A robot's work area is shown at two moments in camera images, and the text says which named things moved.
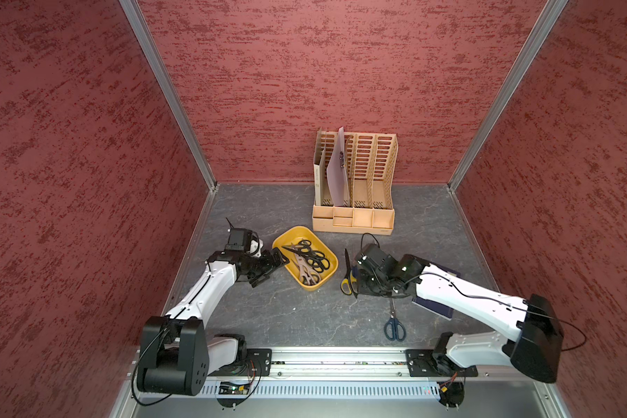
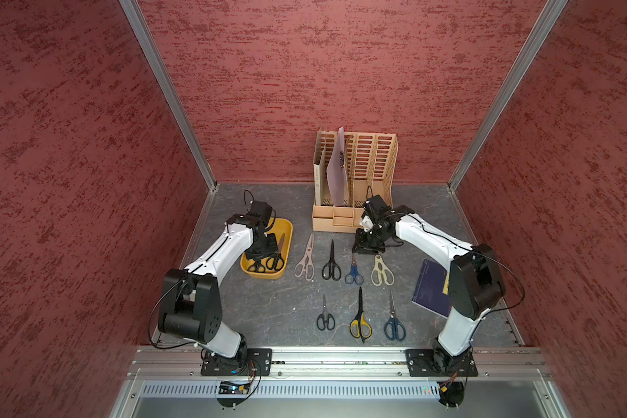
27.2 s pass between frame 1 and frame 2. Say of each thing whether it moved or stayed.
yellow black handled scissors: moved
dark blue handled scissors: stayed
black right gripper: moved
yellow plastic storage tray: moved
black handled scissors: moved
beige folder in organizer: stayed
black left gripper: moved
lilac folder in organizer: stayed
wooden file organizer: stayed
